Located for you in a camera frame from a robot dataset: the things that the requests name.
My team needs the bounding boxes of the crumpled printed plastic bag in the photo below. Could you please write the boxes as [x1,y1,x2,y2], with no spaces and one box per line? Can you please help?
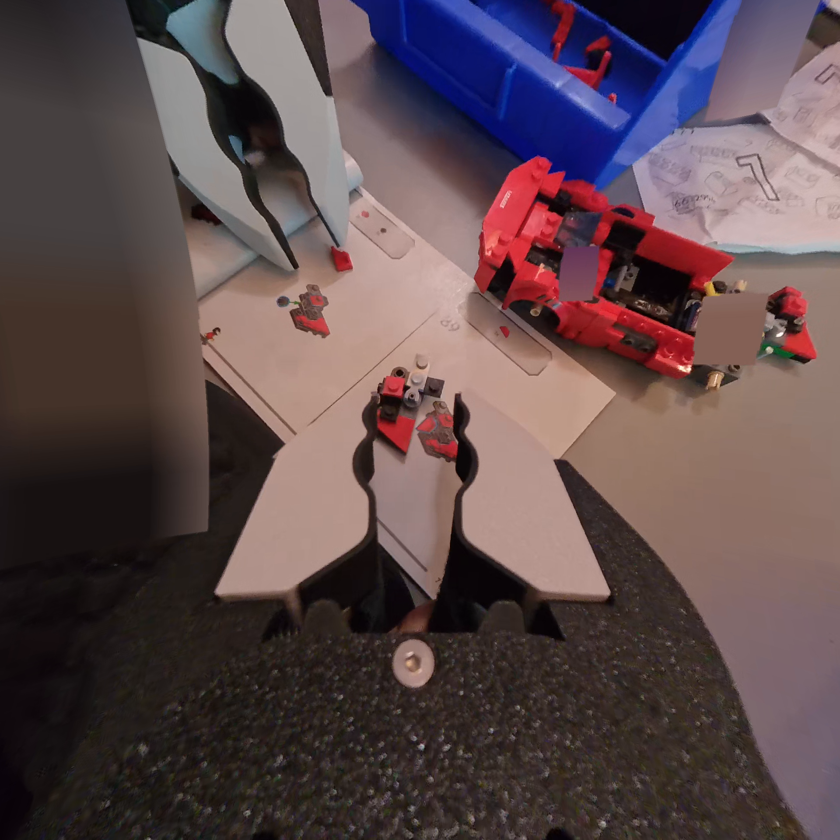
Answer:
[632,123,840,255]
[763,42,840,166]

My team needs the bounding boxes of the red bent brick piece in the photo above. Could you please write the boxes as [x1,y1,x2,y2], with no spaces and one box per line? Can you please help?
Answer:
[550,0,580,64]
[566,36,616,91]

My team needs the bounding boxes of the open instruction booklet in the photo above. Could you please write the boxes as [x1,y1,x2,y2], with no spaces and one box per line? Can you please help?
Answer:
[177,154,616,598]

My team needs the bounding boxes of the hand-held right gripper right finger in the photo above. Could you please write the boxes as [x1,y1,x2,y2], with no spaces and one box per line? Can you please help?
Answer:
[446,390,613,603]

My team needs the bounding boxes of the blue plastic bin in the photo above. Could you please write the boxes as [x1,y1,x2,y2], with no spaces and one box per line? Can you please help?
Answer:
[351,0,744,191]

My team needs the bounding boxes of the red toy brick car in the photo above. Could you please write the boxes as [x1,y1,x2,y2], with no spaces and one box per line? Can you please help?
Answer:
[474,156,818,392]

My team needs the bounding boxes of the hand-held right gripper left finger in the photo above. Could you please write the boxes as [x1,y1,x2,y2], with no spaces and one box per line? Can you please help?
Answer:
[215,392,382,624]

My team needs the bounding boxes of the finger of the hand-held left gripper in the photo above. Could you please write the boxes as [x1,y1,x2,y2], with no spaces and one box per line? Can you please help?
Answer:
[223,0,350,249]
[136,0,301,271]

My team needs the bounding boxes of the small red black brick assembly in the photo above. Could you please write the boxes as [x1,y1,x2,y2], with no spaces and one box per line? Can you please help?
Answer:
[374,354,447,455]

